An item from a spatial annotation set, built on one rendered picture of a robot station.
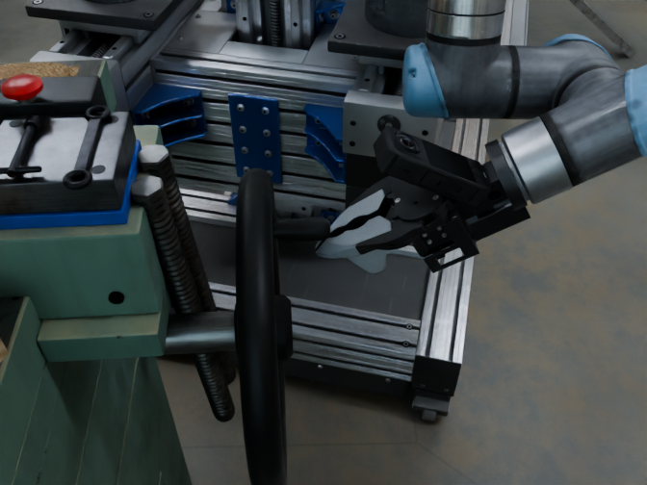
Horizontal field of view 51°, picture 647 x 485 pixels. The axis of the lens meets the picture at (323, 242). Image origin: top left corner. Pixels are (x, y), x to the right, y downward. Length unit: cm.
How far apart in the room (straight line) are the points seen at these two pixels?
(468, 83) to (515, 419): 100
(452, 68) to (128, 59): 61
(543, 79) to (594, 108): 9
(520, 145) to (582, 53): 14
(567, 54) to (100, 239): 48
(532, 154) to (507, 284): 119
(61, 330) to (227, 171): 76
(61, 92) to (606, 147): 46
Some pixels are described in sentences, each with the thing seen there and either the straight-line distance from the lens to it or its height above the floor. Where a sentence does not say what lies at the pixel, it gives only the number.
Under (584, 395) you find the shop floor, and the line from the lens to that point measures 165.
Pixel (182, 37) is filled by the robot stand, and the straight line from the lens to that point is 126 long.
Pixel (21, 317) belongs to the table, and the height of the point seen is 90.
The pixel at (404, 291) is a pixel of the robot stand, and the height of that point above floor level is 21.
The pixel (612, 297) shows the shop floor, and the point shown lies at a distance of 187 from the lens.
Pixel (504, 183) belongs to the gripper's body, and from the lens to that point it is 65.
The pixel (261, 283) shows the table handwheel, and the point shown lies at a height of 94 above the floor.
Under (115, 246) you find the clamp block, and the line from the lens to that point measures 51.
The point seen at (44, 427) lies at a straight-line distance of 60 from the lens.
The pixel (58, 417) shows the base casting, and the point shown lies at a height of 79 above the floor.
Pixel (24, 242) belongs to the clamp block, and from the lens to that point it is 53.
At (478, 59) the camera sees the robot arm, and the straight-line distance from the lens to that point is 70.
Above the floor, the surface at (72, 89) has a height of 101.
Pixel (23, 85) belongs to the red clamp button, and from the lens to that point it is 56.
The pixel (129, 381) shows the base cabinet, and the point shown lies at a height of 60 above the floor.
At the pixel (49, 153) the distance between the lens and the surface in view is 53.
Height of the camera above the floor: 129
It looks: 44 degrees down
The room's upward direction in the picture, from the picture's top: straight up
